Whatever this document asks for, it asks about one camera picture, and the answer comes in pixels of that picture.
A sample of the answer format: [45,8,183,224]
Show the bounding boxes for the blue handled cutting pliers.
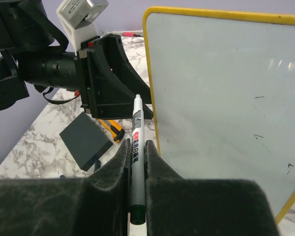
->
[59,160,101,179]

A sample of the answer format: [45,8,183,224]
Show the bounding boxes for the yellow utility knife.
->
[99,119,125,143]

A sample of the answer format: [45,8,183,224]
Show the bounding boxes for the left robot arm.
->
[0,0,153,119]

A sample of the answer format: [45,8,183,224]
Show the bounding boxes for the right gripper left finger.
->
[0,140,130,236]

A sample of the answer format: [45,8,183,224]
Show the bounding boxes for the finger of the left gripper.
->
[100,34,151,104]
[90,73,153,120]

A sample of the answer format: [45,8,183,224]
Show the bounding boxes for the yellow framed whiteboard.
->
[143,6,295,222]

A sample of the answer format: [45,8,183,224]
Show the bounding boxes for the red marker on rail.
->
[122,32,141,37]

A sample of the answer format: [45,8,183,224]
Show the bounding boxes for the white whiteboard marker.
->
[129,94,146,225]

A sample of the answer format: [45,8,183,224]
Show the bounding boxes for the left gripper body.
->
[75,35,105,118]

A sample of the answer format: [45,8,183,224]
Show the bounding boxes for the left black pad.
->
[59,113,113,171]

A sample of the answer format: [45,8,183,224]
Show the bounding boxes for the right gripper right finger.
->
[144,140,279,236]

